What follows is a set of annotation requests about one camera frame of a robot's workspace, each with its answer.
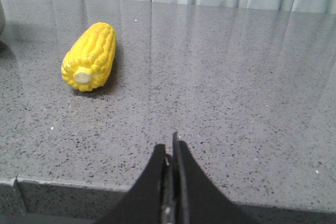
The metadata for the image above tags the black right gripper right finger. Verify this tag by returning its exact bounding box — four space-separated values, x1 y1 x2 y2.
172 132 256 223

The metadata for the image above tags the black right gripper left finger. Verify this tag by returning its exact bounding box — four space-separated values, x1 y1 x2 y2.
96 144 166 224

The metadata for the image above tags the yellow corn cob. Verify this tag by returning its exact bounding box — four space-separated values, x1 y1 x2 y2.
61 22 117 92

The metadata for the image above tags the pale green electric cooking pot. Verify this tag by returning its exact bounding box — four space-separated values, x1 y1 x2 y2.
0 0 16 59

